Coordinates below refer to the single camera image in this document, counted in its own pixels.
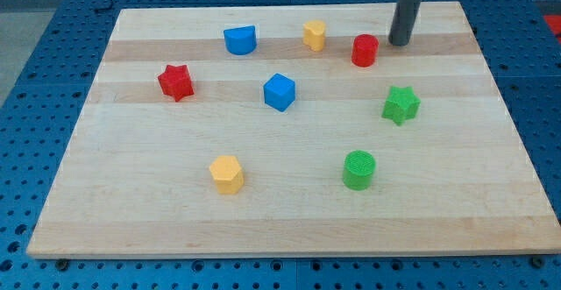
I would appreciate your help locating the blue cube block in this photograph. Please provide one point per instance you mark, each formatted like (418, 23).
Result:
(279, 92)

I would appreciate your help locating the wooden board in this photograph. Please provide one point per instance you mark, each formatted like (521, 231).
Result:
(134, 181)

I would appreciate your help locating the yellow hexagon block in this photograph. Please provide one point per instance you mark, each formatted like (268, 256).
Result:
(227, 173)

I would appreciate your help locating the green cylinder block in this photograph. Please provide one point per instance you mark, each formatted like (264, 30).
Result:
(359, 168)

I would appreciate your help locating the blue half-round block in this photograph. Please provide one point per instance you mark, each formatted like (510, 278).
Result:
(240, 40)

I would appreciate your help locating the yellow heart block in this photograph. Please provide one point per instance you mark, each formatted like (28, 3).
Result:
(314, 35)

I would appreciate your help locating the red star block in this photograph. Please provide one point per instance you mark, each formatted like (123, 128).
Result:
(176, 82)

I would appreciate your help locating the red cylinder block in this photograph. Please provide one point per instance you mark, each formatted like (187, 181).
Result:
(364, 50)

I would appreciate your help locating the green star block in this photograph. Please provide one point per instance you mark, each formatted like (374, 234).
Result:
(401, 105)

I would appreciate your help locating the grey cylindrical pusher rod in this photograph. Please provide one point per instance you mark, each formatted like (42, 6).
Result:
(403, 22)

